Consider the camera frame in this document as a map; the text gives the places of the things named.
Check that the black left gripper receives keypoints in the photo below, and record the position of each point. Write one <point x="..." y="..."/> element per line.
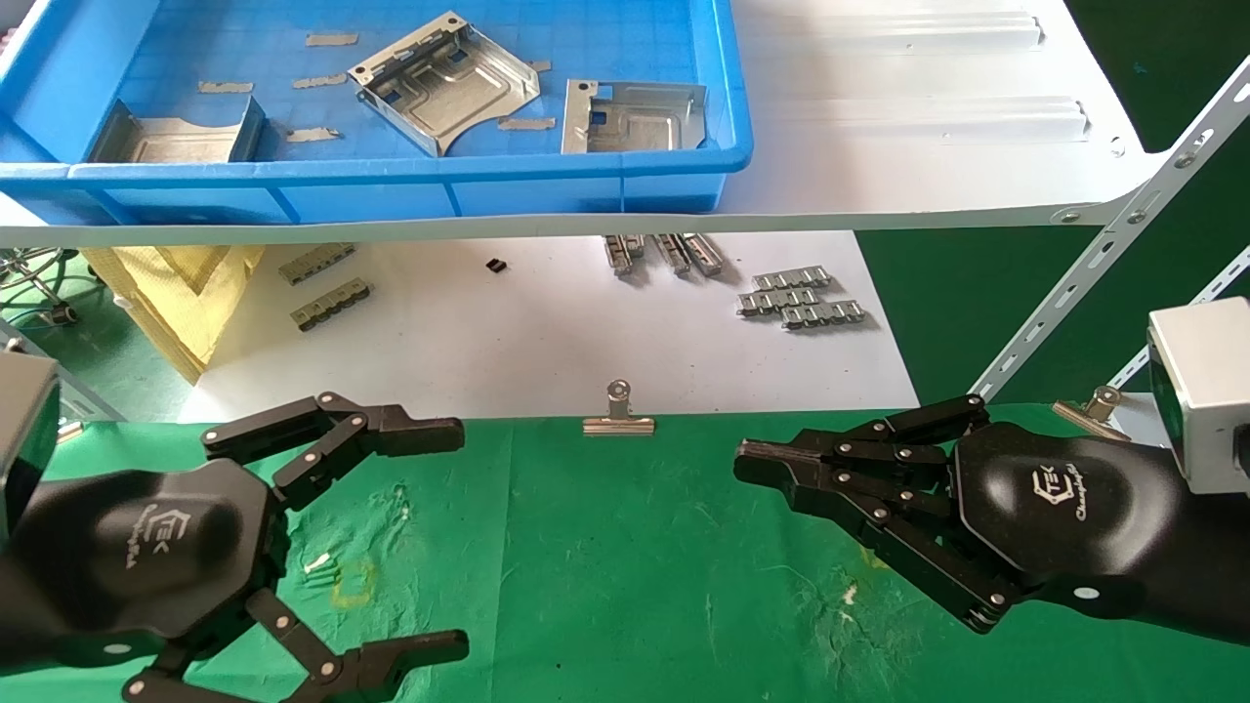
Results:
<point x="146" y="547"/>

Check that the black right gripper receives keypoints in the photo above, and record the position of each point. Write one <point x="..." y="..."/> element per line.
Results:
<point x="1064" y="508"/>

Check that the stamped sheet metal bracket part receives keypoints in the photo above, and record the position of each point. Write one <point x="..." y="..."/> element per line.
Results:
<point x="449" y="88"/>
<point x="181" y="142"/>
<point x="635" y="127"/>

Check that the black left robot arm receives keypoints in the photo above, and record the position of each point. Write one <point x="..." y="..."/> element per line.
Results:
<point x="18" y="605"/>

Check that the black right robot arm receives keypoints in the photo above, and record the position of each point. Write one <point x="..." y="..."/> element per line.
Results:
<point x="1221" y="557"/>

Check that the silver toothed metal strip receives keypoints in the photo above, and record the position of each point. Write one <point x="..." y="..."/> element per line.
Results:
<point x="776" y="302"/>
<point x="791" y="278"/>
<point x="825" y="314"/>

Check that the grey toothed metal strip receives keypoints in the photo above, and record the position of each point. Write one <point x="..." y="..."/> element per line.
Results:
<point x="332" y="304"/>
<point x="317" y="264"/>

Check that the green table cloth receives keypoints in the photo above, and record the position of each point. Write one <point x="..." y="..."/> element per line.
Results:
<point x="635" y="547"/>

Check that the yellow padded bag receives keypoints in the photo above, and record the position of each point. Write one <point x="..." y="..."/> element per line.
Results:
<point x="166" y="293"/>

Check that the grey metal angle bar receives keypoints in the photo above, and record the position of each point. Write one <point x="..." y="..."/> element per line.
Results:
<point x="73" y="389"/>

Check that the white metal shelf board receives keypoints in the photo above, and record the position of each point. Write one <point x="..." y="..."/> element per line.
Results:
<point x="928" y="146"/>

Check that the white perforated angle bar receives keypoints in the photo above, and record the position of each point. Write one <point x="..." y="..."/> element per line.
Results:
<point x="1221" y="283"/>
<point x="1123" y="220"/>

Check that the blue plastic tray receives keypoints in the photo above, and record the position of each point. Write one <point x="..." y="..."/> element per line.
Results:
<point x="635" y="39"/>

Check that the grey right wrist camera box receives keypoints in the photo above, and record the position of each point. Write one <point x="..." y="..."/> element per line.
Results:
<point x="1206" y="391"/>

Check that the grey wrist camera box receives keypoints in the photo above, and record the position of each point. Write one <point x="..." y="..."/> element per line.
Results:
<point x="1206" y="391"/>
<point x="24" y="420"/>

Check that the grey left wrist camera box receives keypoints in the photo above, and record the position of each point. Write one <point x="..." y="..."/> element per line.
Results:
<point x="24" y="420"/>

